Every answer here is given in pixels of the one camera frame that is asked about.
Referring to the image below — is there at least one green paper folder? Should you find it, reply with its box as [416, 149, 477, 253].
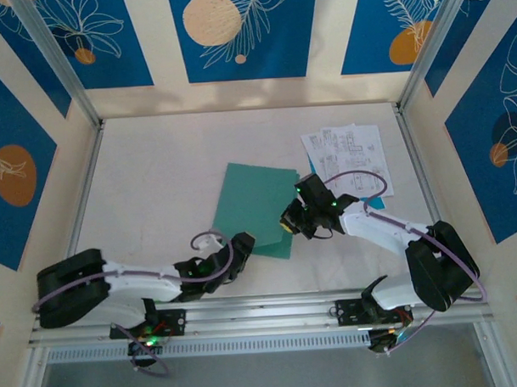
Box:
[209, 159, 305, 263]

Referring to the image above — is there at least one white technical drawing paper sheet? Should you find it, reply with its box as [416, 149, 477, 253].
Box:
[322, 121, 395, 200]
[318, 123, 359, 179]
[300, 130, 327, 176]

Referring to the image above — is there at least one black left controller module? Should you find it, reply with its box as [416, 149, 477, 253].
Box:
[126, 335, 164, 370]

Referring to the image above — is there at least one black controller module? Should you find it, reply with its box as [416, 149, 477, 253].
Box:
[126, 335, 164, 370]
[367, 327, 413, 356]

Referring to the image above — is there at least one black right controller module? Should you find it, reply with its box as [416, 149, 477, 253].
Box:
[367, 327, 413, 356]

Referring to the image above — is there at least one white cable bracket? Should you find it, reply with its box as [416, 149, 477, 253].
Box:
[199, 231, 224, 250]

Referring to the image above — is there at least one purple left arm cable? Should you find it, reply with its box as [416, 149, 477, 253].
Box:
[29, 228, 237, 313]

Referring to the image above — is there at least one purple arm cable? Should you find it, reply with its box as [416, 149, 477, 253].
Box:
[323, 165, 489, 306]
[29, 228, 237, 313]

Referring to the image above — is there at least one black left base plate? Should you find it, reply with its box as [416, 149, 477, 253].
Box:
[108, 308, 188, 340]

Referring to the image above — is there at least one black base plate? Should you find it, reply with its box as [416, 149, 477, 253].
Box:
[334, 296, 415, 328]
[108, 308, 188, 340]

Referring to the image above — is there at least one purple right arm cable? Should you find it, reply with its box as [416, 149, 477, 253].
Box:
[323, 165, 489, 306]

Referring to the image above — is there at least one aluminium cross rail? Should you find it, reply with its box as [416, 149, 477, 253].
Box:
[26, 283, 496, 350]

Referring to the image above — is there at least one grey slotted cable duct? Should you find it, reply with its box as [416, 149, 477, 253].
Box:
[44, 329, 374, 364]

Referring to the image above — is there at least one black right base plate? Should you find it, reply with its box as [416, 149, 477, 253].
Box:
[334, 296, 415, 328]

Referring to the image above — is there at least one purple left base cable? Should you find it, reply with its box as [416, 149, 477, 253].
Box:
[116, 322, 171, 380]

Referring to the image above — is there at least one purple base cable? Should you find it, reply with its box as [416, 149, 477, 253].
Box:
[116, 322, 171, 380]
[385, 300, 444, 356]

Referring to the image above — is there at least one aluminium table side rail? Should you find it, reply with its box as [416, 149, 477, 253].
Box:
[391, 101, 446, 230]
[59, 120, 111, 261]

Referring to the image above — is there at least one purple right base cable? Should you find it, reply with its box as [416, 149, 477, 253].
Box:
[385, 300, 444, 356]

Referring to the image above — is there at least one aluminium frame leg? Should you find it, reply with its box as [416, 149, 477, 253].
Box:
[11, 347, 52, 387]
[473, 320, 517, 387]

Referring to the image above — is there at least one aluminium corner post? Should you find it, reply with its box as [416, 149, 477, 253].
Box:
[9, 0, 105, 132]
[392, 0, 482, 113]

